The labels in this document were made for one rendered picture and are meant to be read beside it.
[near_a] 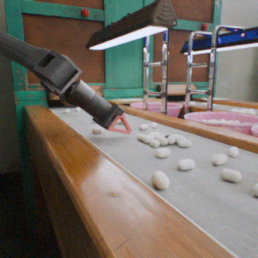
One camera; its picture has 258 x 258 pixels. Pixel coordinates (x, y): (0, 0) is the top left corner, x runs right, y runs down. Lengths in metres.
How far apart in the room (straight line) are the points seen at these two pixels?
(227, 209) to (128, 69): 1.25
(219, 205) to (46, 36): 1.21
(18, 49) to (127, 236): 0.55
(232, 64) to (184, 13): 1.78
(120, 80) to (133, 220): 1.28
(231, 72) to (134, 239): 3.25
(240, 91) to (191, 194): 3.25
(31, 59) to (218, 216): 0.52
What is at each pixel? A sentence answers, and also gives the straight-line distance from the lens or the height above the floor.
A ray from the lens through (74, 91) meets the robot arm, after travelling 0.59.
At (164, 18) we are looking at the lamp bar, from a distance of 0.70.
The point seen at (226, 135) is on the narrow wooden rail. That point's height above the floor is 0.76.
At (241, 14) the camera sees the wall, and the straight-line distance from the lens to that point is 3.56.
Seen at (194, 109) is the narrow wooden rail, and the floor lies 0.76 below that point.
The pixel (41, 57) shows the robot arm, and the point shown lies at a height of 0.95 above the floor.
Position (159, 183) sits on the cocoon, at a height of 0.75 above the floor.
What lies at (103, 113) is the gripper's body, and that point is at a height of 0.82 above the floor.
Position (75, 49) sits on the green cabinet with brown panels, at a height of 1.06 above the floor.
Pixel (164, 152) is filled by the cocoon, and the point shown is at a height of 0.75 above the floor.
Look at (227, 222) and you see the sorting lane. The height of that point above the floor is 0.74.
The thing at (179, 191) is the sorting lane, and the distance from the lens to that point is 0.38.
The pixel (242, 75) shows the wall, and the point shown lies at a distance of 3.59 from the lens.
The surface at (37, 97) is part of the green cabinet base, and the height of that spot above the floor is 0.80.
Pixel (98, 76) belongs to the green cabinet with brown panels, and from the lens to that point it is 1.44.
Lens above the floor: 0.91
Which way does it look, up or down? 12 degrees down
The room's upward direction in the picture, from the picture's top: straight up
